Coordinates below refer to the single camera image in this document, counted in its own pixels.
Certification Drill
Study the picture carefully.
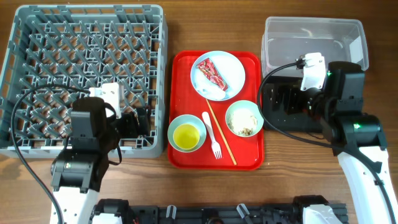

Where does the grey dishwasher rack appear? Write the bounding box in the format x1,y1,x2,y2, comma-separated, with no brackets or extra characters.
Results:
1,4,168,158

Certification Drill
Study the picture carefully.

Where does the light blue round plate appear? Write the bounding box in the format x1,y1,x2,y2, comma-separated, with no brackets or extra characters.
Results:
190,51,246,101

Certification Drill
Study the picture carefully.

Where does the white plastic fork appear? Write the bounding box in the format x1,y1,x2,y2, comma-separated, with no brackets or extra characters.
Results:
201,111,222,159

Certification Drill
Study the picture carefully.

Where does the wooden chopstick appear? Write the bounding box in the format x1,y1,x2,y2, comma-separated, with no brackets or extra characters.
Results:
206,99,237,166

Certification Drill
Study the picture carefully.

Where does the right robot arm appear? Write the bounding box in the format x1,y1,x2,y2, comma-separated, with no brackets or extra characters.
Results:
262,59,397,223

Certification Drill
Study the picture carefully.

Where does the light blue bowl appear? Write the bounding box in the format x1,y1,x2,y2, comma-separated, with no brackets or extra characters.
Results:
167,114,206,153

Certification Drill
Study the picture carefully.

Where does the right black cable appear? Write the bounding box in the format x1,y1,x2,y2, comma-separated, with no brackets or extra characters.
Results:
256,61,398,224

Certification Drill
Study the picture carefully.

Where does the black waste bin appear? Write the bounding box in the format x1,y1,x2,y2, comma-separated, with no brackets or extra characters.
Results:
262,75,336,133

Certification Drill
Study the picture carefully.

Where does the clear plastic waste bin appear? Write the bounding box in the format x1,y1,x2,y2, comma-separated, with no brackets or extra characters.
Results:
261,16,369,76

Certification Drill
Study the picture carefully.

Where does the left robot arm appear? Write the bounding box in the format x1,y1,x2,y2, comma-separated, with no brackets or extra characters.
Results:
50,97,140,223

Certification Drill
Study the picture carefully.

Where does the red snack wrapper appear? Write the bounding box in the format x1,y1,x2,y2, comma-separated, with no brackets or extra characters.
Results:
197,58,228,91

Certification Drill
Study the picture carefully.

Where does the green bowl with rice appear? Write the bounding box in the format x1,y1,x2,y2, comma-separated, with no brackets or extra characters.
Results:
225,100,264,138

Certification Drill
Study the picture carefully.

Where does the white napkin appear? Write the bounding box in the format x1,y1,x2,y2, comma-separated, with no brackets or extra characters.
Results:
196,83,226,101

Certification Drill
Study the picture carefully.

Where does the yellow plastic cup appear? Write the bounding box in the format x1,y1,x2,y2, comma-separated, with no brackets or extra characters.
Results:
173,124,200,151

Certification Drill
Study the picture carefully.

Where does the red serving tray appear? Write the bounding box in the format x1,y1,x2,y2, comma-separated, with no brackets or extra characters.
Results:
167,50,264,170

